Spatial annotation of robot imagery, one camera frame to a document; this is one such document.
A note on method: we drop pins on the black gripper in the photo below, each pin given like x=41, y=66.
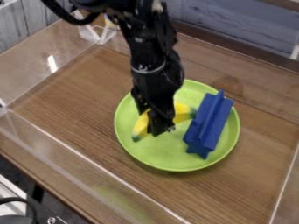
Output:
x=155, y=86

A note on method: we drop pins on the yellow toy banana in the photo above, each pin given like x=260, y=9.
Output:
x=185, y=113

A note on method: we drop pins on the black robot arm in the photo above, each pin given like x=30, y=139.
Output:
x=143, y=22

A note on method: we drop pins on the green round plate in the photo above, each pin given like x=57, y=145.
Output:
x=165, y=152

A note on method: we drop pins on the blue star-shaped block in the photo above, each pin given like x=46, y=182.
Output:
x=203, y=133

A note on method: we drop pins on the white labelled container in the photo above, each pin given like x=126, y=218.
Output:
x=110, y=23

